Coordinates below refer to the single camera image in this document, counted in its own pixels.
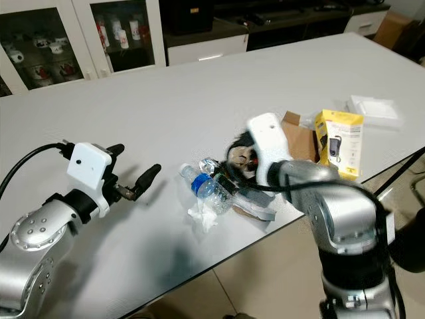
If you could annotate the grey flat plastic piece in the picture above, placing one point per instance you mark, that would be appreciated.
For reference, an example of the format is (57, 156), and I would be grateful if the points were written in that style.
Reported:
(255, 209)

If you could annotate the black box-shaped device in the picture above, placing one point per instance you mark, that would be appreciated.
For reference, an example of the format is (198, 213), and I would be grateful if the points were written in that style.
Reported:
(186, 14)

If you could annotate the white ceramic mug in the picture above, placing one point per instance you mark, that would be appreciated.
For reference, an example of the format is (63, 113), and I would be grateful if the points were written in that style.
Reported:
(14, 54)
(40, 45)
(56, 45)

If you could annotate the tall white cup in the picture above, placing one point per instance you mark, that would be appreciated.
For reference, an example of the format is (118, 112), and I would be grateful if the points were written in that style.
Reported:
(135, 28)
(123, 40)

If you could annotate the dark long desk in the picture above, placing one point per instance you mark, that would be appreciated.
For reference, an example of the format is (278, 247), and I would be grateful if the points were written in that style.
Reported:
(292, 18)

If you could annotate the plastic bottle with blue label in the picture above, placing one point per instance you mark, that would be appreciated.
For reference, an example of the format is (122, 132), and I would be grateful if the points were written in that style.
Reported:
(202, 186)

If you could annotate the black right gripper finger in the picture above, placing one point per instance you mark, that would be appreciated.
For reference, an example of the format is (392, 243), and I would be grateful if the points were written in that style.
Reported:
(241, 147)

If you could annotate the white tissue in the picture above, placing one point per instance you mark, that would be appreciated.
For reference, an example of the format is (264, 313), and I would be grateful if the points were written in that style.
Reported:
(202, 216)

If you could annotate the red and white cup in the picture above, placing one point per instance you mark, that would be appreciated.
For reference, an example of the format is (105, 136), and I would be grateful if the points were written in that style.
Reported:
(103, 32)

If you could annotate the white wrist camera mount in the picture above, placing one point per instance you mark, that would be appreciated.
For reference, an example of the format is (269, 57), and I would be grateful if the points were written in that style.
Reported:
(89, 163)
(269, 133)

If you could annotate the white flat square box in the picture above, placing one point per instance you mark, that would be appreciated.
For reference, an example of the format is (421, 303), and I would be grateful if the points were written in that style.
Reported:
(375, 109)

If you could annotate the yellow carton box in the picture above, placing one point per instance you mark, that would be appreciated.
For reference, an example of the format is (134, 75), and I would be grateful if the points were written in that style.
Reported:
(345, 126)

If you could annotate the clear crumpled plastic bottle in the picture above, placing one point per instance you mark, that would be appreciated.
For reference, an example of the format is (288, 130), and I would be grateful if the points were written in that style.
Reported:
(209, 166)

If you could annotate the white low drawer cabinet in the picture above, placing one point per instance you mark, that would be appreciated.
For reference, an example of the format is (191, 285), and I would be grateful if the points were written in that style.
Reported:
(206, 48)

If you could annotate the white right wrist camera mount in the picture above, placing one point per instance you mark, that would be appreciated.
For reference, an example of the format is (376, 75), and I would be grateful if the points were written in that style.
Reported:
(269, 133)

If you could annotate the brown open cardboard box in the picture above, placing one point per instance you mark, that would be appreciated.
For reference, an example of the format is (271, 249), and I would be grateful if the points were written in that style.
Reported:
(299, 139)

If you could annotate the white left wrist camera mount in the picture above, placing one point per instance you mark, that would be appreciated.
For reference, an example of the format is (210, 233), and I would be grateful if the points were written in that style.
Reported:
(89, 163)

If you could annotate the white glass-door cabinet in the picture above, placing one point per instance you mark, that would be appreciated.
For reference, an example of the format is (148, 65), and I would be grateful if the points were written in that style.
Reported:
(83, 33)

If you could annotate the small white drawer unit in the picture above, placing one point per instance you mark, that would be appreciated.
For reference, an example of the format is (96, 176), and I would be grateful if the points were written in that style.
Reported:
(366, 23)

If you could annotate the brown cardboard carton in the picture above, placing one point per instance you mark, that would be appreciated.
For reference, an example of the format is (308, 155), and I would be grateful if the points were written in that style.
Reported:
(393, 28)

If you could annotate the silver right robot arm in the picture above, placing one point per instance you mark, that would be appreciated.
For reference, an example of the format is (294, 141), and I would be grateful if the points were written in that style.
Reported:
(339, 212)

